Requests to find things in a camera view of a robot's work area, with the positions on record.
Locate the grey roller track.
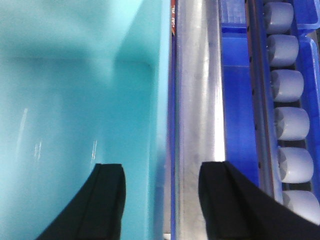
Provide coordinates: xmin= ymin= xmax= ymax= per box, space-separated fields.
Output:
xmin=245 ymin=0 xmax=320 ymax=225

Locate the dark blue storage bin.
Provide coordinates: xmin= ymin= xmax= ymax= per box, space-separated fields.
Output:
xmin=220 ymin=0 xmax=320 ymax=195

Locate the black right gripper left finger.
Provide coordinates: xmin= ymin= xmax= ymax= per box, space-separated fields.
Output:
xmin=38 ymin=163 xmax=126 ymax=240

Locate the red snack bag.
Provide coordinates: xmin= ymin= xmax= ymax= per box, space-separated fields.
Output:
xmin=170 ymin=0 xmax=176 ymax=36

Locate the light blue plastic bin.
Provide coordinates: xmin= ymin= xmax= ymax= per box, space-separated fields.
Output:
xmin=0 ymin=0 xmax=170 ymax=240

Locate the stainless steel shelf rail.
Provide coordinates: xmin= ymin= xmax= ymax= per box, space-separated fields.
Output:
xmin=173 ymin=0 xmax=226 ymax=240

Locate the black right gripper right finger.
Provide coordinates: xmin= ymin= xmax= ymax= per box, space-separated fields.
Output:
xmin=200 ymin=161 xmax=320 ymax=240

